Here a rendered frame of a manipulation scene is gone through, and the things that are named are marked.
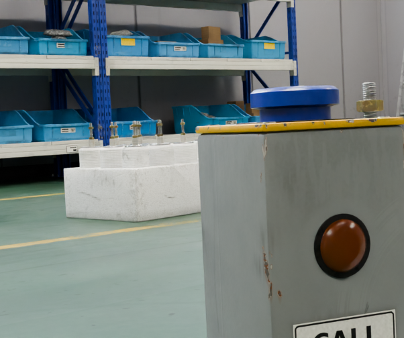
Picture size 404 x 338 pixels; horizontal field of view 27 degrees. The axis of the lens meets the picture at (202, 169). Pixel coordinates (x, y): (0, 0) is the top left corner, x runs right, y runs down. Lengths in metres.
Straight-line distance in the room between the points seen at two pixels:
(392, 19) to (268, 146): 8.32
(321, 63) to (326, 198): 7.66
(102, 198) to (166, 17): 4.00
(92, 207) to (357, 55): 5.70
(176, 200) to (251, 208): 2.59
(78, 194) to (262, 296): 2.71
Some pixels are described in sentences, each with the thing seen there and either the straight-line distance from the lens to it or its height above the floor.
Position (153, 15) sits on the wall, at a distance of 6.75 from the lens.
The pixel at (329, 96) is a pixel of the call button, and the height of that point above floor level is 0.32.
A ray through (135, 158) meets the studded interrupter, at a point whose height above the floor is 0.21.
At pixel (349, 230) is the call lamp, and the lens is 0.35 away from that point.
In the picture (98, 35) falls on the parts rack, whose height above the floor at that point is 0.92.
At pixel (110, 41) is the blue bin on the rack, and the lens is 5.64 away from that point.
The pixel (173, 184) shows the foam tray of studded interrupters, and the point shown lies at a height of 0.11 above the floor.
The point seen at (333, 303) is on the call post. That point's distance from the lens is 0.36.
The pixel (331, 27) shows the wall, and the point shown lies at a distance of 8.15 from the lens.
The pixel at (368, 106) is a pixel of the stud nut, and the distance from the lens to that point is 0.63.
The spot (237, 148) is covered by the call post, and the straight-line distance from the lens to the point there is 0.36.
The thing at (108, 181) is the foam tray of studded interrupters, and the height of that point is 0.14.
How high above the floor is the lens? 0.32
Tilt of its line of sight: 3 degrees down
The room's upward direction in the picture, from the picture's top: 3 degrees counter-clockwise
